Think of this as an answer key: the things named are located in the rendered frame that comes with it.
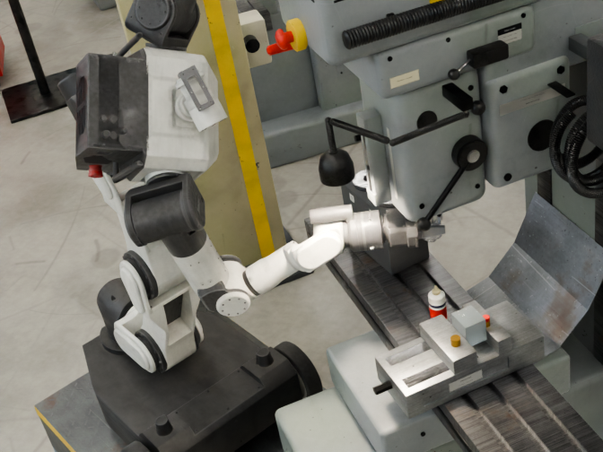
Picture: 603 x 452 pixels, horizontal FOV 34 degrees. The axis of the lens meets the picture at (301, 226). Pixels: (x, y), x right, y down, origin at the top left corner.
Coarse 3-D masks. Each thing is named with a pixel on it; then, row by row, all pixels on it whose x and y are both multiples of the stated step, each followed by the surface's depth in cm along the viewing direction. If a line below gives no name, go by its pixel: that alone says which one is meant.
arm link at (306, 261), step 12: (312, 240) 214; (324, 240) 214; (336, 240) 214; (288, 252) 218; (300, 252) 215; (312, 252) 215; (324, 252) 215; (336, 252) 215; (300, 264) 217; (312, 264) 217
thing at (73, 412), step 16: (224, 320) 334; (80, 384) 319; (48, 400) 315; (64, 400) 314; (80, 400) 313; (96, 400) 311; (48, 416) 309; (64, 416) 308; (80, 416) 306; (96, 416) 305; (48, 432) 317; (64, 432) 302; (80, 432) 301; (96, 432) 299; (112, 432) 298; (272, 432) 288; (64, 448) 308; (80, 448) 295; (96, 448) 294; (112, 448) 293; (240, 448) 284; (256, 448) 284; (272, 448) 282
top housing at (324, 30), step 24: (288, 0) 184; (312, 0) 170; (336, 0) 168; (360, 0) 170; (384, 0) 172; (408, 0) 173; (432, 0) 175; (504, 0) 181; (528, 0) 183; (312, 24) 175; (336, 24) 170; (360, 24) 172; (432, 24) 177; (456, 24) 180; (312, 48) 180; (336, 48) 173; (360, 48) 174; (384, 48) 177
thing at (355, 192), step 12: (360, 180) 256; (348, 192) 257; (360, 192) 254; (360, 204) 254; (372, 204) 249; (384, 204) 246; (420, 240) 253; (372, 252) 259; (384, 252) 252; (396, 252) 251; (408, 252) 253; (420, 252) 255; (384, 264) 255; (396, 264) 253; (408, 264) 255
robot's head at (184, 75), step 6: (192, 66) 193; (180, 72) 193; (186, 72) 193; (192, 72) 194; (198, 72) 196; (180, 78) 196; (186, 78) 193; (198, 78) 194; (186, 84) 193; (204, 84) 194; (192, 90) 194; (204, 90) 194; (192, 96) 194; (210, 96) 194; (198, 102) 194; (210, 102) 194; (198, 108) 194; (204, 108) 194
